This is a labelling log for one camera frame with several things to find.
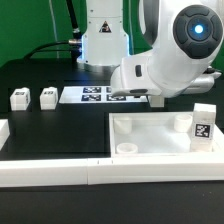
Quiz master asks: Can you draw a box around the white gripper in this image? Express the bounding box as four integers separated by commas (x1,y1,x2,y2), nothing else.
110,54,160,96

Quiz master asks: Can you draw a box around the white square tabletop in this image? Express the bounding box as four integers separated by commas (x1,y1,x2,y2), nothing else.
108,111,224,158

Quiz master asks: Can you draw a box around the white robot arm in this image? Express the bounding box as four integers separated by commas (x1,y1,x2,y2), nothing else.
77,0,224,98

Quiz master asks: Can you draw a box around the white marker sheet with tags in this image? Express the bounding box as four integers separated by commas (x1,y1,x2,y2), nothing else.
59,86,147,104

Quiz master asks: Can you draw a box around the white U-shaped obstacle fence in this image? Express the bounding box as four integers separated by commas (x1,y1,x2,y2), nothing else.
0,127,224,187

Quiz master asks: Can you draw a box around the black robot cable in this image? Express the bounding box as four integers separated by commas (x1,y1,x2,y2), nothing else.
22,0,83,61

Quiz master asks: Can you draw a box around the thin white cable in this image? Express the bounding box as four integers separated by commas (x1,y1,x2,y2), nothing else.
48,0,58,42

